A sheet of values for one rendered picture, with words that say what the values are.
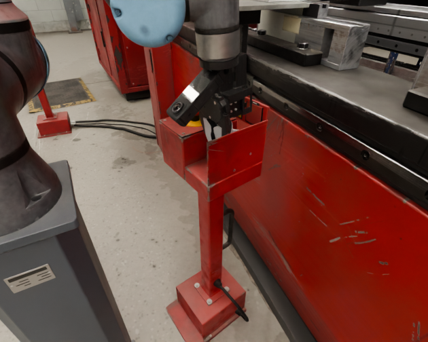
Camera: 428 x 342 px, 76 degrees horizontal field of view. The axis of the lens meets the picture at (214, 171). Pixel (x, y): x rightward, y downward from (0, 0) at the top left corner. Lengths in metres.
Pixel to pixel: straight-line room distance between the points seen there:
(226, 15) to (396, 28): 0.60
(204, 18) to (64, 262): 0.44
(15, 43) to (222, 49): 0.30
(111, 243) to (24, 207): 1.03
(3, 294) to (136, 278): 0.81
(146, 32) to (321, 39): 0.54
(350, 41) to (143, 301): 1.11
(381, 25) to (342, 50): 0.28
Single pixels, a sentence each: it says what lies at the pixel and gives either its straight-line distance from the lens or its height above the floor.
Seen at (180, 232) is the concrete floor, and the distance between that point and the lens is 1.43.
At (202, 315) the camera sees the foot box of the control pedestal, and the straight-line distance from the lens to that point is 1.05.
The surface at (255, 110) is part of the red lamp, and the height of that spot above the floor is 0.82.
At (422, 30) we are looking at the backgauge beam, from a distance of 0.93.
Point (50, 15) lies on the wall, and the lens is 7.54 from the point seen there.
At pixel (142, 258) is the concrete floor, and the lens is 1.36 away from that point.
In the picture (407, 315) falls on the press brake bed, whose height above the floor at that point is 0.57.
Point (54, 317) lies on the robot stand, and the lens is 0.62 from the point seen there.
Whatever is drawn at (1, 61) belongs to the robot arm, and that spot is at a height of 0.97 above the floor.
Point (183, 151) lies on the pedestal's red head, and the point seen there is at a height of 0.74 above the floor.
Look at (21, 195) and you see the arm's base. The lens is 0.45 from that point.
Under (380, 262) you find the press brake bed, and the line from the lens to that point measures 0.62.
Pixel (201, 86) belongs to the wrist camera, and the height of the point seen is 0.90.
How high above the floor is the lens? 1.06
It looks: 36 degrees down
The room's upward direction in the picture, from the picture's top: straight up
